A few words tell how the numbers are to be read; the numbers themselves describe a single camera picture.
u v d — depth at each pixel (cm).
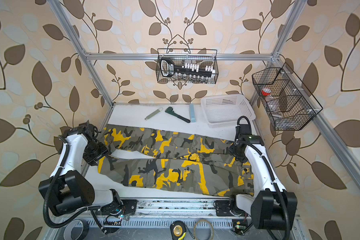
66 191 44
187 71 84
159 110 116
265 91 81
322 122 58
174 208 76
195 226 71
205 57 91
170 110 116
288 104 82
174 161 87
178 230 67
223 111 111
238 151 68
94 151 67
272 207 39
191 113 111
